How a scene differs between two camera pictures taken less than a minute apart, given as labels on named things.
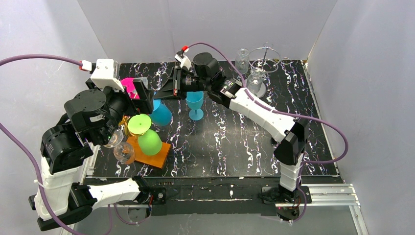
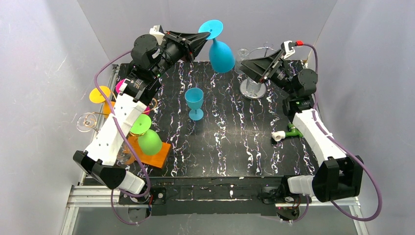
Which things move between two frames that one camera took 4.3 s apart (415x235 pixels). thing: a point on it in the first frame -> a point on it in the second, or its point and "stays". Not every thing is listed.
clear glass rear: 242,60 stays
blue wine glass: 161,115 -> 221,58
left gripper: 142,96 -> 183,44
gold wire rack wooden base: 157,160 stays
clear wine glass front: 125,153 stays
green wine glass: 149,142 stays
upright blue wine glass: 195,100 stays
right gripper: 176,84 -> 274,67
